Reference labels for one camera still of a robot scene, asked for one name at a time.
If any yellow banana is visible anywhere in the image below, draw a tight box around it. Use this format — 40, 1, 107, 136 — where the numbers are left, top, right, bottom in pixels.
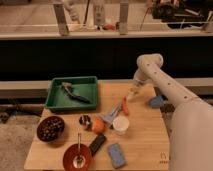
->
126, 91, 136, 101

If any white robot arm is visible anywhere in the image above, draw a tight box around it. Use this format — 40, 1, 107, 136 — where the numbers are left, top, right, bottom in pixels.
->
131, 53, 213, 171

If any red bowl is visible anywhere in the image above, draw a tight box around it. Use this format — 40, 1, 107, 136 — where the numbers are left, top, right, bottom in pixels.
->
63, 144, 92, 171

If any dark bowl with beans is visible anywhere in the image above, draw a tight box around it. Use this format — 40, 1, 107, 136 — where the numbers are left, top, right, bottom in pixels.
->
37, 116, 65, 142

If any orange carrot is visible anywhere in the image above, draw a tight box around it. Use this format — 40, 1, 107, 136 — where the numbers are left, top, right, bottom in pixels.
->
121, 97, 129, 115

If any blue cloth ball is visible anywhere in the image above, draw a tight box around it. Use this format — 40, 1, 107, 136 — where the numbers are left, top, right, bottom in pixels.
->
149, 96, 164, 108

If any white cup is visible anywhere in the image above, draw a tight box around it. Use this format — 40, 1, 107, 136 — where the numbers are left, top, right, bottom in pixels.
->
113, 116, 130, 135

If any wooden table board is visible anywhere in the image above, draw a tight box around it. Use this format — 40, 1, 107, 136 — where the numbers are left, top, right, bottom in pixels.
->
24, 84, 169, 171

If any orange round fruit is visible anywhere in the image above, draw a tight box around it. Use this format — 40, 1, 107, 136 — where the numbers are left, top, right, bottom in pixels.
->
92, 118, 105, 134

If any small dark can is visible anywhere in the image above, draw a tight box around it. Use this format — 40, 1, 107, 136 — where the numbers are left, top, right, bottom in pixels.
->
79, 115, 92, 130

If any green plastic tray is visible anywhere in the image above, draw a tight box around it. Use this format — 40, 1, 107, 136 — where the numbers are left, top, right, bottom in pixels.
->
45, 76, 98, 112

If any dark tool in tray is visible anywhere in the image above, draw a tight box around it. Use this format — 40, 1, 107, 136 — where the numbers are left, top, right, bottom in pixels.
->
61, 82, 90, 104

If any black rectangular block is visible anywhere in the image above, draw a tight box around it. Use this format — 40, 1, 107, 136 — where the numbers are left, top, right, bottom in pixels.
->
89, 134, 106, 156

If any blue sponge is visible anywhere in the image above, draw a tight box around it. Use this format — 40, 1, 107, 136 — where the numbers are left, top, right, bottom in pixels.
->
107, 143, 126, 169

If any metal spoon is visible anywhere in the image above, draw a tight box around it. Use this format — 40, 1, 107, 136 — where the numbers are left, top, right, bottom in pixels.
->
75, 134, 83, 168

